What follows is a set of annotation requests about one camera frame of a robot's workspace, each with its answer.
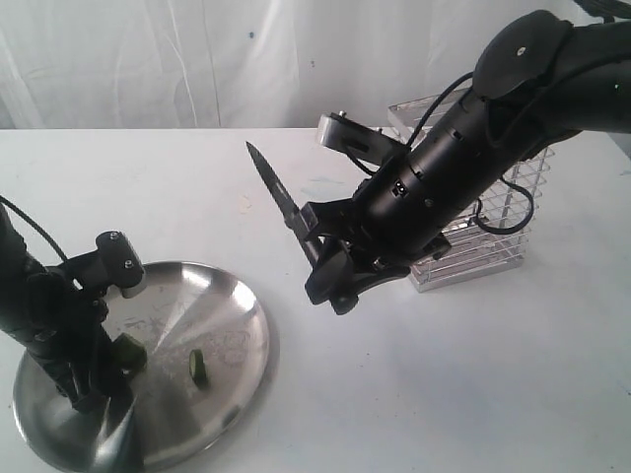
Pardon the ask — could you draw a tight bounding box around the round stainless steel plate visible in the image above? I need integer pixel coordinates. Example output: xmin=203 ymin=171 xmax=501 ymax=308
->
xmin=13 ymin=261 xmax=271 ymax=472

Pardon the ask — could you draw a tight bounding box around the chrome wire utensil basket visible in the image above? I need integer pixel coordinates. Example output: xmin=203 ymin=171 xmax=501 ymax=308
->
xmin=386 ymin=96 xmax=551 ymax=295

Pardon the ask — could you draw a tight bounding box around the white backdrop curtain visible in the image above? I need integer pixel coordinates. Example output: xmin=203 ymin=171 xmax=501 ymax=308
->
xmin=1 ymin=1 xmax=590 ymax=129

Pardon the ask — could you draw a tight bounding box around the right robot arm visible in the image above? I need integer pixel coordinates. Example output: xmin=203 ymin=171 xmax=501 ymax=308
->
xmin=300 ymin=10 xmax=630 ymax=313

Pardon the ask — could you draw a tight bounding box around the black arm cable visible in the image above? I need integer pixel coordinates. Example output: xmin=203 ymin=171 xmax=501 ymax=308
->
xmin=0 ymin=195 xmax=70 ymax=265
xmin=344 ymin=0 xmax=631 ymax=236

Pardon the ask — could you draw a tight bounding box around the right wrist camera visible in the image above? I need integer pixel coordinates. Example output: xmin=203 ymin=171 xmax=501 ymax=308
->
xmin=316 ymin=112 xmax=410 ymax=167

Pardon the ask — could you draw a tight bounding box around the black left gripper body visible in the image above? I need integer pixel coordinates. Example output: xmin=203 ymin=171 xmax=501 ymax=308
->
xmin=27 ymin=273 xmax=123 ymax=394

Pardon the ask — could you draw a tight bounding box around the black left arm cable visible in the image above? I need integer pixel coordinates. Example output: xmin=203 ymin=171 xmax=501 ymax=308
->
xmin=0 ymin=195 xmax=70 ymax=265

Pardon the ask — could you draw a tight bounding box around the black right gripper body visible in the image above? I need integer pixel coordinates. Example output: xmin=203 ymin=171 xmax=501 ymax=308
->
xmin=353 ymin=142 xmax=488 ymax=266

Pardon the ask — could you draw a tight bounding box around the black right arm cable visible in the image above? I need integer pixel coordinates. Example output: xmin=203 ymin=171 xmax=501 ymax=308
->
xmin=344 ymin=0 xmax=631 ymax=236

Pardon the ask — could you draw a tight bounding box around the black handled kitchen knife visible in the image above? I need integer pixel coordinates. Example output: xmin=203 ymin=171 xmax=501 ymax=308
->
xmin=245 ymin=142 xmax=321 ymax=266

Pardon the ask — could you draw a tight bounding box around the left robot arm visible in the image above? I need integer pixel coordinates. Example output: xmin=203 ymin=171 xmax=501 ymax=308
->
xmin=1 ymin=213 xmax=145 ymax=413

